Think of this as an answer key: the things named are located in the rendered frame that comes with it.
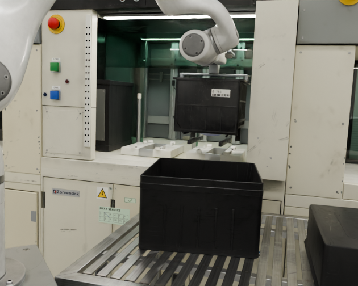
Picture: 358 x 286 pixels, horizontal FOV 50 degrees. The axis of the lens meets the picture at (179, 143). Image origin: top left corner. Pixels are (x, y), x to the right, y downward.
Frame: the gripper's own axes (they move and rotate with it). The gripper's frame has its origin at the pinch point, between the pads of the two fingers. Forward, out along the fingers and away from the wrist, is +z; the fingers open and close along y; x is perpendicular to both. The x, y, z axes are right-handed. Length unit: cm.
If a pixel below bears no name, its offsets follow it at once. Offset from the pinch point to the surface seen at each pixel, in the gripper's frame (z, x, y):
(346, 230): -54, -39, 38
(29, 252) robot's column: -64, -49, -27
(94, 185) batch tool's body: -10, -47, -39
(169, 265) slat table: -59, -49, 4
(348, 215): -43, -39, 40
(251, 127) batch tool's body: -14.7, -22.1, 15.2
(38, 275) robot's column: -72, -49, -18
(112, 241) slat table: -52, -49, -13
